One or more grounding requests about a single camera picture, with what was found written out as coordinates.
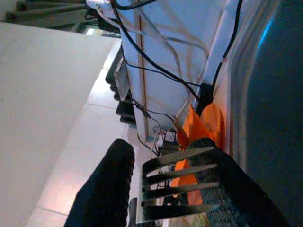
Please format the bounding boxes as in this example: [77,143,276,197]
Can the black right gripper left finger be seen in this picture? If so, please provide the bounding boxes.
[63,138,136,227]

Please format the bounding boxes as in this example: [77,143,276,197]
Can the silver metal fork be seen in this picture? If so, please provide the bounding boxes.
[129,146,228,225]

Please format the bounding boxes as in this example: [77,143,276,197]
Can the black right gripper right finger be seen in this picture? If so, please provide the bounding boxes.
[188,137,290,227]

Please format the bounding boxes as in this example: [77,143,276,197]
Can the orange bowl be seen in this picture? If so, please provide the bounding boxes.
[170,104,215,206]

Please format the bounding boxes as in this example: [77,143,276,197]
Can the thin black cable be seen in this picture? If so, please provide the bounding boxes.
[124,61,202,87]

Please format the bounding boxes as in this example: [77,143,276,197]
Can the black ribbed device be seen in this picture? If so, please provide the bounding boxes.
[105,46,137,125]

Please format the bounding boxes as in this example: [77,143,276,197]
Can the clear plastic box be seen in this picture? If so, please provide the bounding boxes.
[113,56,131,102]

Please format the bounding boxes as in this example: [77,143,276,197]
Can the stainless steel sink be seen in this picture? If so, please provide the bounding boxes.
[226,0,303,227]

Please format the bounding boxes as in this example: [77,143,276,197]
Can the orange plate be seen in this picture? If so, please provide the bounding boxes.
[201,103,226,152]

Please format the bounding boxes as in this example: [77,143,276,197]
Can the black plug adapter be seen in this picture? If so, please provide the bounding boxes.
[198,82,214,112]

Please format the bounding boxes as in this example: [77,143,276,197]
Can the thick black cable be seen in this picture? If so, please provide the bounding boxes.
[110,0,202,102]

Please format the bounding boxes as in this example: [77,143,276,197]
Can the black power brick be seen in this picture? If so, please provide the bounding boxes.
[151,127,178,153]

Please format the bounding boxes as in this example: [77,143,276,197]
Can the black counter cable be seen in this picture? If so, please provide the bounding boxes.
[212,0,244,90]

